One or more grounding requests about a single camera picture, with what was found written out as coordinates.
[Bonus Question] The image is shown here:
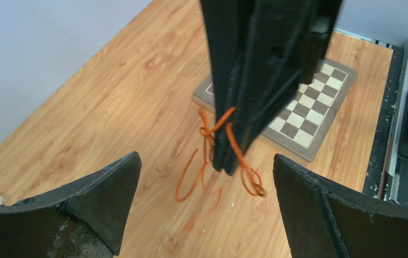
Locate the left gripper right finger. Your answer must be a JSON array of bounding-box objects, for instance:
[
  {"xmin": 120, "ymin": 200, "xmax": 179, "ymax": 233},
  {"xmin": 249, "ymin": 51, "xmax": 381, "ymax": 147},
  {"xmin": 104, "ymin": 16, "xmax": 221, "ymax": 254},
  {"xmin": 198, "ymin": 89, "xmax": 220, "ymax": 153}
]
[{"xmin": 273, "ymin": 154, "xmax": 408, "ymax": 257}]

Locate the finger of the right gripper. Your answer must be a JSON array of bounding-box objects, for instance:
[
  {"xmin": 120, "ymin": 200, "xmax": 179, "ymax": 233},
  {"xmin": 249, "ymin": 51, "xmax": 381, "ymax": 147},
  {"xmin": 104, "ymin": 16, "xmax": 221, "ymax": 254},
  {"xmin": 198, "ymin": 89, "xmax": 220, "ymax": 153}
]
[
  {"xmin": 200, "ymin": 1, "xmax": 257, "ymax": 156},
  {"xmin": 223, "ymin": 0, "xmax": 343, "ymax": 177}
]

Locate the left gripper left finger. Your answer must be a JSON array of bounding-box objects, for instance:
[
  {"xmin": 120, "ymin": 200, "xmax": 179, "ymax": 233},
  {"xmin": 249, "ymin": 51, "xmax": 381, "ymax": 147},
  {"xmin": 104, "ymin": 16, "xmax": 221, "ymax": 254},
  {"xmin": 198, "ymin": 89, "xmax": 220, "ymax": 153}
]
[{"xmin": 0, "ymin": 152, "xmax": 142, "ymax": 257}]

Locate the wooden chessboard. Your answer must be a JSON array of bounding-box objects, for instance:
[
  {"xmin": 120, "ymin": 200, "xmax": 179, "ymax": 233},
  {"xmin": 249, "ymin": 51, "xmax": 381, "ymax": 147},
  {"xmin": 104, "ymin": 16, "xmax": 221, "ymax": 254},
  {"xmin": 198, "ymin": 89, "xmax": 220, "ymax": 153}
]
[{"xmin": 193, "ymin": 56, "xmax": 358, "ymax": 163}]

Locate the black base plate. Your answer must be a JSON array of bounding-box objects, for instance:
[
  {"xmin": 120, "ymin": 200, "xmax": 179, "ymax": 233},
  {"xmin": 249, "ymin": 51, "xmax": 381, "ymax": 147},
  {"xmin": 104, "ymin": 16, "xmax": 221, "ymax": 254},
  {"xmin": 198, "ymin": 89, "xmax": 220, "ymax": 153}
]
[{"xmin": 362, "ymin": 46, "xmax": 408, "ymax": 207}]

